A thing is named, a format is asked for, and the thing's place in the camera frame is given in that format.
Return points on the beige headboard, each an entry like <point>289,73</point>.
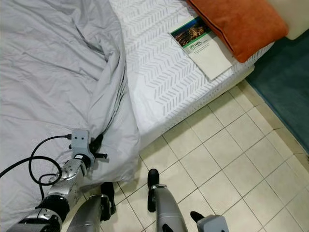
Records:
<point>294,14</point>

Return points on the silver left robot leg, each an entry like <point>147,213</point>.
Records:
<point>89,217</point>

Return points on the silver right robot leg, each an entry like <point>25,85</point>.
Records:
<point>169,208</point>

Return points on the teal rug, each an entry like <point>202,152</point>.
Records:
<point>285,82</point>

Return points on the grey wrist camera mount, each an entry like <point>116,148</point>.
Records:
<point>213,224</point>
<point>80,141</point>

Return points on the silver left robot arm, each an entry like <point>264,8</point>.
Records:
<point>72,174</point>

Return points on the silver robot leg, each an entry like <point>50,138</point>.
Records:
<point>89,217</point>
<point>169,208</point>

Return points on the white lighting catalogue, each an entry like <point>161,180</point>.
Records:
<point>212,53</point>

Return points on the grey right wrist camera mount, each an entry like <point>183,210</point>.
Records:
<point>213,224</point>

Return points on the white herringbone patterned mattress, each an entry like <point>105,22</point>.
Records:
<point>164,77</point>

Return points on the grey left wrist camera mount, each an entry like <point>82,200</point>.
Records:
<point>80,141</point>

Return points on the light grey duvet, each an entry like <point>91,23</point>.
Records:
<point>48,72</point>

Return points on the orange pillow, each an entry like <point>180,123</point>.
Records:
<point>241,24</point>

